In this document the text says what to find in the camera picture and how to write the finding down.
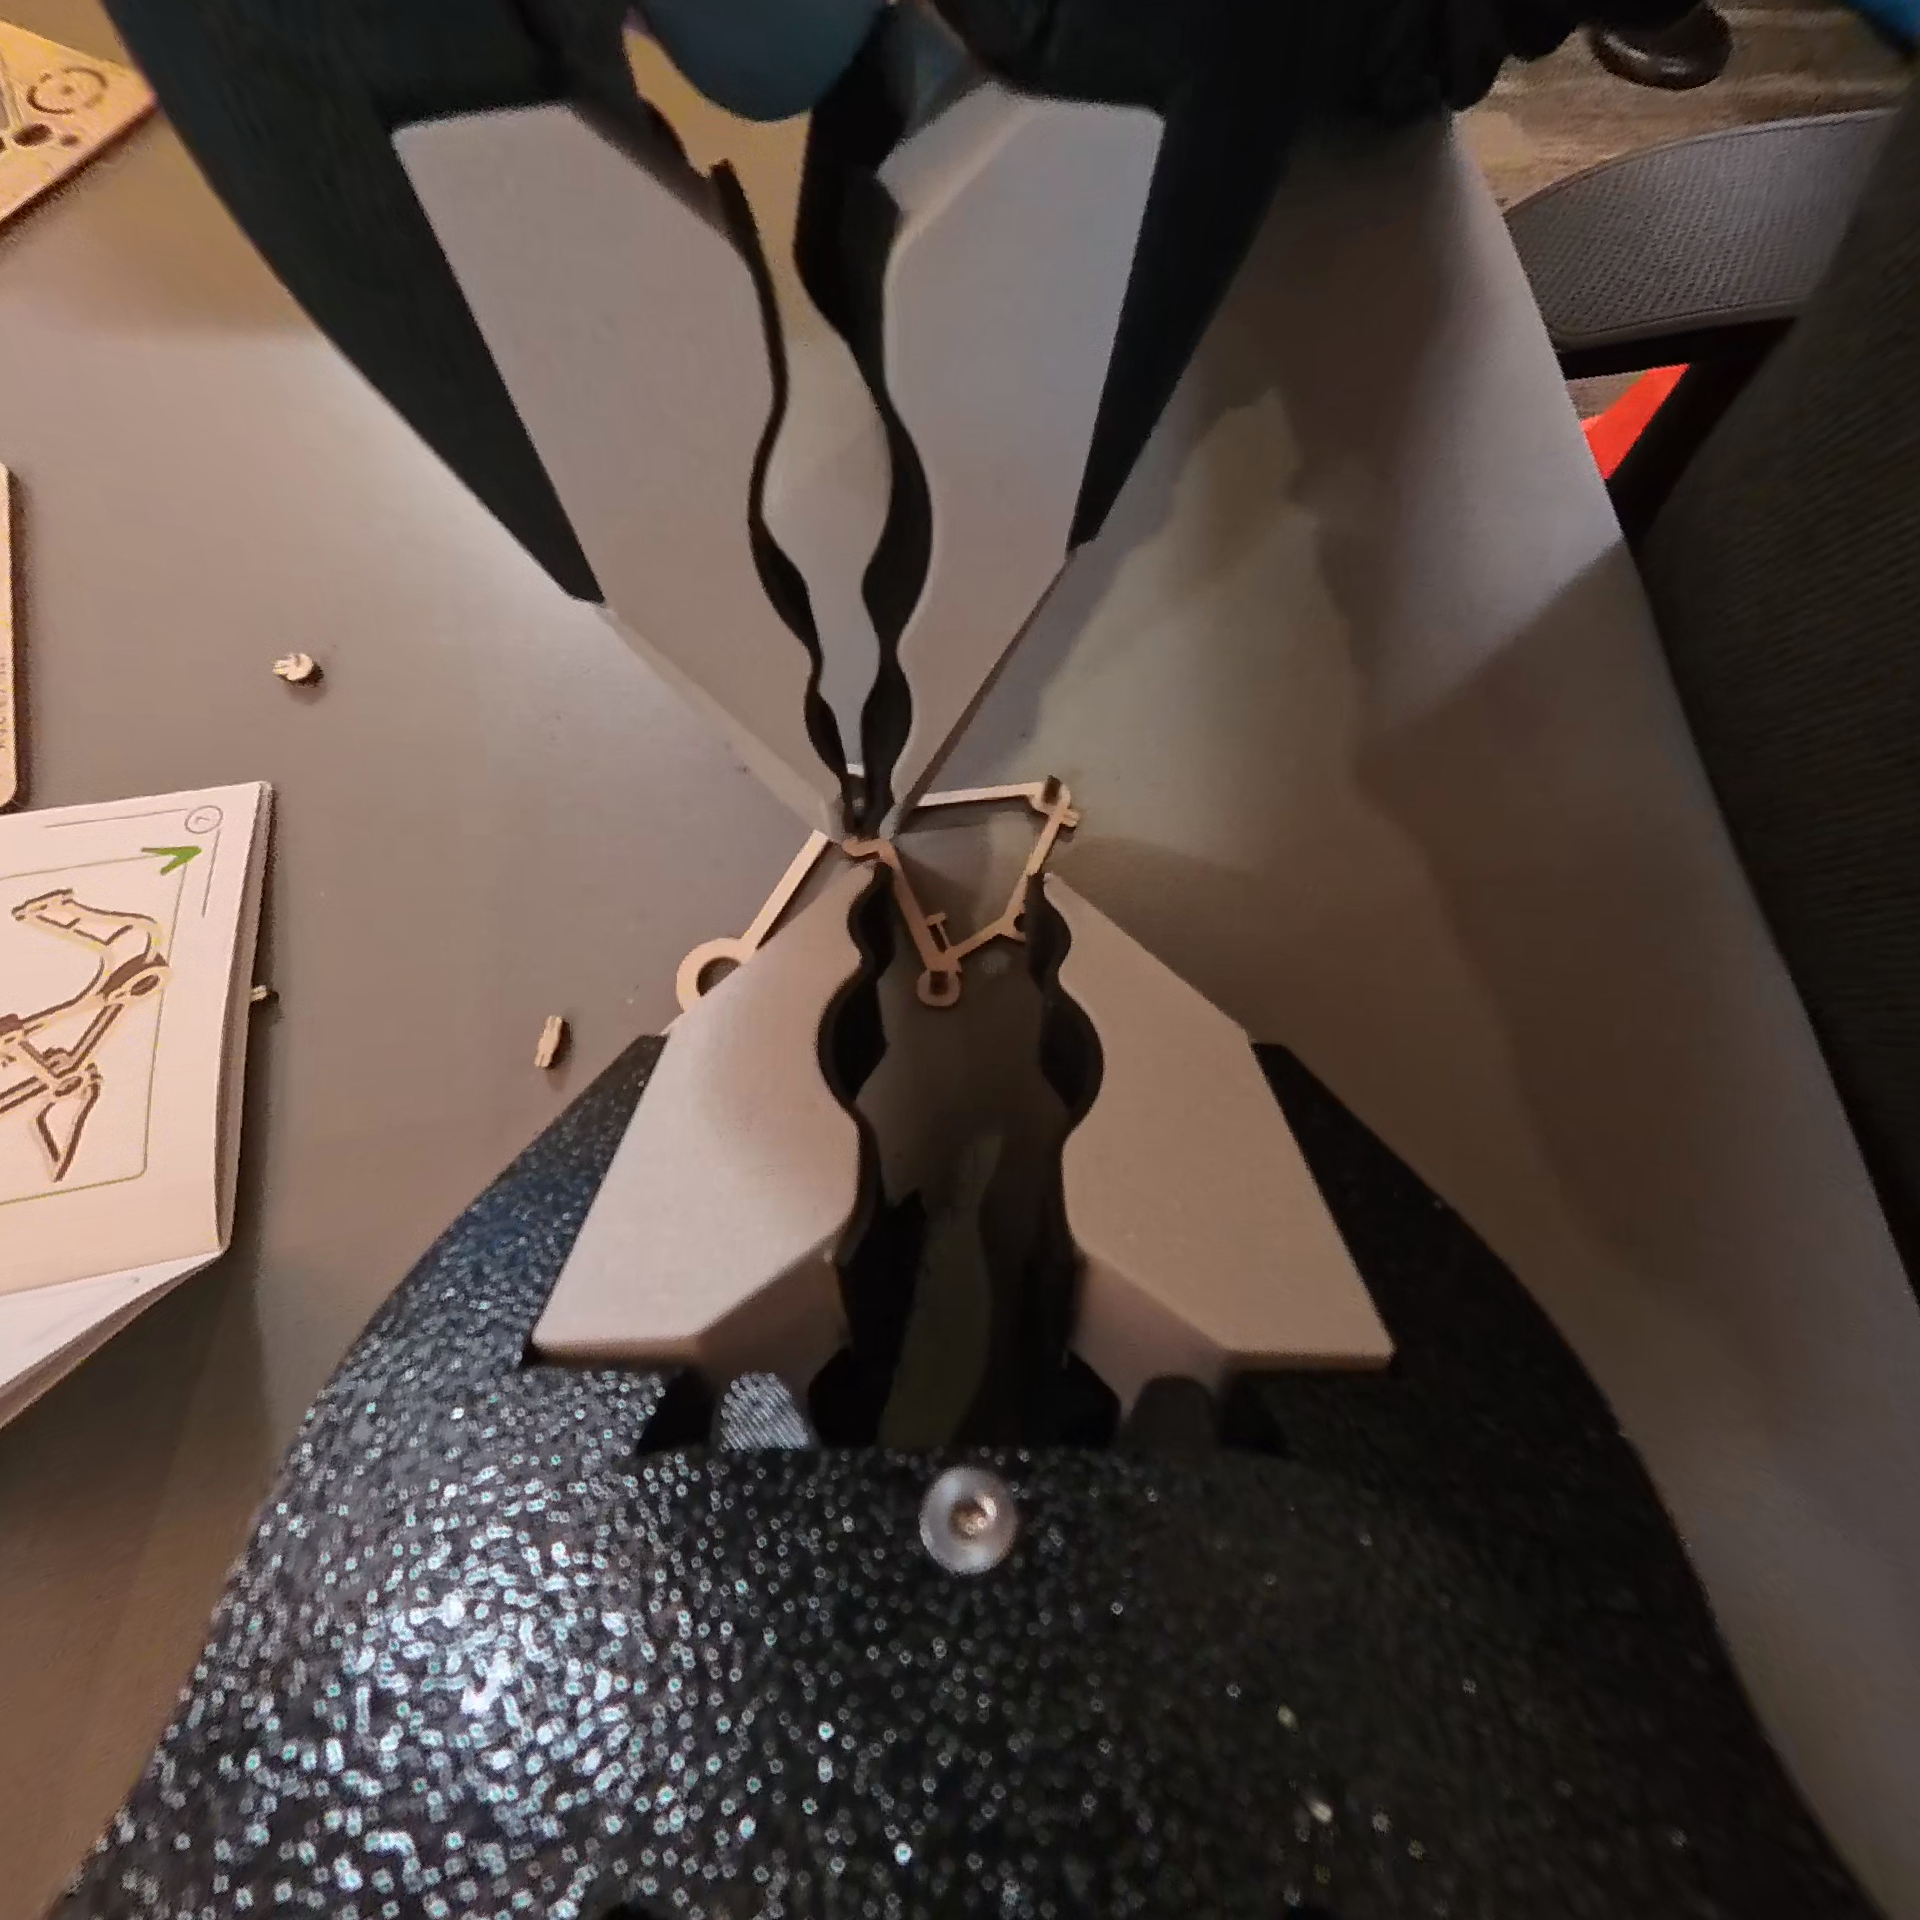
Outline black mesh office chair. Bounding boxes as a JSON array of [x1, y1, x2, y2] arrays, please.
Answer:
[[1505, 105, 1920, 1862]]

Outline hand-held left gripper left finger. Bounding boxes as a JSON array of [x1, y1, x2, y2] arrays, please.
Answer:
[[529, 866, 888, 1393]]

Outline person's right hand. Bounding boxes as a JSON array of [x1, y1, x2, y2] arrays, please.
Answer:
[[626, 0, 922, 118]]

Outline instruction booklet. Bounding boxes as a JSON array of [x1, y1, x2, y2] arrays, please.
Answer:
[[0, 780, 277, 1431]]

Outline wooden parts sheet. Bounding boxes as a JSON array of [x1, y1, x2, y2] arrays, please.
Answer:
[[0, 0, 160, 230], [0, 462, 33, 817]]

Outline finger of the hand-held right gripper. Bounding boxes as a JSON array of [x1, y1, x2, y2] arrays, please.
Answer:
[[392, 89, 864, 829], [802, 79, 1169, 828]]

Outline black chair castor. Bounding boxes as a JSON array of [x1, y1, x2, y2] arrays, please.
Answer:
[[1593, 0, 1730, 86]]

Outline wooden model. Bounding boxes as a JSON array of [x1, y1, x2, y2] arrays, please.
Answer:
[[674, 774, 1087, 1010]]

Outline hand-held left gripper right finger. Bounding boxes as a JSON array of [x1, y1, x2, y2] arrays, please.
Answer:
[[1032, 873, 1401, 1393]]

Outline red plastic part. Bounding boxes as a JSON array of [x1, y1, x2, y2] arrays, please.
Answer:
[[1569, 364, 1693, 484]]

